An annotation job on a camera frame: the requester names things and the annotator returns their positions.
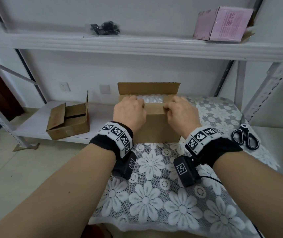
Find person's right hand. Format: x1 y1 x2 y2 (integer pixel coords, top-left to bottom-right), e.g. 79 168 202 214
162 96 202 139

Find person's left hand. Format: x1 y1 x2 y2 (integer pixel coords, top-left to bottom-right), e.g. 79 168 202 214
113 96 147 134

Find clear bubble wrap heap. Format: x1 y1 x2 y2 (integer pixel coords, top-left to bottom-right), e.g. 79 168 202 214
137 94 171 104

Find person's left forearm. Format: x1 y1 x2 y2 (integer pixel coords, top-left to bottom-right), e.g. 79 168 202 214
0 143 116 238

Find person's right forearm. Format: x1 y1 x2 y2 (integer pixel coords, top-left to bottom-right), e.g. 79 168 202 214
213 151 283 238

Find small brown cardboard box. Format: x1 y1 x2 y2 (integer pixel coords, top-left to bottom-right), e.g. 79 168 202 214
46 91 90 141

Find pink box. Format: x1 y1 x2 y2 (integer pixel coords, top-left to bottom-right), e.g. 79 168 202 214
193 6 256 43

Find black left wristband with markers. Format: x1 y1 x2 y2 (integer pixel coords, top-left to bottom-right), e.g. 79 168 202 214
89 121 134 160

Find black wristband with markers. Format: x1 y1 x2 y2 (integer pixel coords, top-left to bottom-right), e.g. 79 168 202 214
89 121 134 160
185 126 243 168

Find black right wristband with markers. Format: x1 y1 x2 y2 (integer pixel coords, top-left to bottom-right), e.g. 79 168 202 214
185 126 243 168

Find white metal shelving rack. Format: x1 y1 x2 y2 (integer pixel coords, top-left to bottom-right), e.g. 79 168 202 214
251 96 283 179
0 0 283 149

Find white floral lace tablecloth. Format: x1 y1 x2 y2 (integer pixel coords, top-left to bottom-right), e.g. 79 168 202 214
88 96 280 238

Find black crumpled plastic bundle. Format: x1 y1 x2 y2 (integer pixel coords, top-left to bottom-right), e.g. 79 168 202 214
90 21 121 36

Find orange trousers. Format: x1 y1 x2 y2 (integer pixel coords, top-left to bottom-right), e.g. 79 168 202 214
81 223 113 238

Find brown wooden door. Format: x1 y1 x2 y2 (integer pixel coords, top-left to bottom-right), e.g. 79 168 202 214
0 53 24 122

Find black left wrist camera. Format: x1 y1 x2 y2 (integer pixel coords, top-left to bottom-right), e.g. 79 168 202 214
112 151 137 181

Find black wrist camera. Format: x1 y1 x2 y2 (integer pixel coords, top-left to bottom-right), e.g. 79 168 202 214
173 155 202 188
112 151 137 181

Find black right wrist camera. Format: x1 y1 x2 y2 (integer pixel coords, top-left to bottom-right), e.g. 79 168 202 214
173 155 202 188

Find black right camera cable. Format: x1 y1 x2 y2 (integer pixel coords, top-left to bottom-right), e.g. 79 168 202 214
200 176 265 238

